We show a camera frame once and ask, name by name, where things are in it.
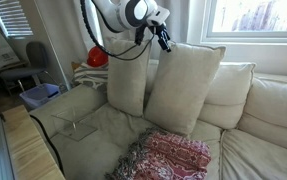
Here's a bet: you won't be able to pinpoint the grey office chair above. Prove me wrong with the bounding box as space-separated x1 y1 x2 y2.
0 40 51 96

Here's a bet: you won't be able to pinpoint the white slanted pole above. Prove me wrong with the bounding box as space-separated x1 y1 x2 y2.
32 0 71 91

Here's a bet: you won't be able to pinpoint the light wooden table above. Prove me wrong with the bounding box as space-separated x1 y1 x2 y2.
2 104 66 180

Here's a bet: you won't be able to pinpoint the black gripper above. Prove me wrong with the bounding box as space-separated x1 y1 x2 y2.
154 22 173 53

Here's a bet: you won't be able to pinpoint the beige fabric sofa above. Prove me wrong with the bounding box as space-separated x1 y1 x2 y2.
29 59 287 180

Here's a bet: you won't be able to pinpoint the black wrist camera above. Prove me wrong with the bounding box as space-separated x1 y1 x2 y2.
134 25 147 46

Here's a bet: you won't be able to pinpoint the clear acrylic stand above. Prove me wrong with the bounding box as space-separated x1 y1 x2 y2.
50 105 99 142

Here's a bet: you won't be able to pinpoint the black floor cable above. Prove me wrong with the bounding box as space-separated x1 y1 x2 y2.
31 114 66 176

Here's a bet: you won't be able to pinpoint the white window frame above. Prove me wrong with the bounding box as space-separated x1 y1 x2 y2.
201 0 287 44

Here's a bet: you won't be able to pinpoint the grey white striped cloth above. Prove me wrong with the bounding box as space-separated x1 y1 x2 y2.
71 61 110 91

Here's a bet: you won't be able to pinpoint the white window blinds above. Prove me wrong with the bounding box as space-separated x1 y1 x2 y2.
0 0 35 38

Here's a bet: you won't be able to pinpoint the lavender plastic bin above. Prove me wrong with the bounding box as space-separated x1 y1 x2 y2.
18 82 62 109

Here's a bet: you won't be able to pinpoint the beige throw pillow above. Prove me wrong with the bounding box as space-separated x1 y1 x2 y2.
143 41 227 136
105 36 152 118

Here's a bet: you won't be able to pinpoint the red hard hat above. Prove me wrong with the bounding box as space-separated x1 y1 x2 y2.
86 45 110 68

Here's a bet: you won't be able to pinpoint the red patterned fringed blanket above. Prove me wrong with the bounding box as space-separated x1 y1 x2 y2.
104 128 213 180

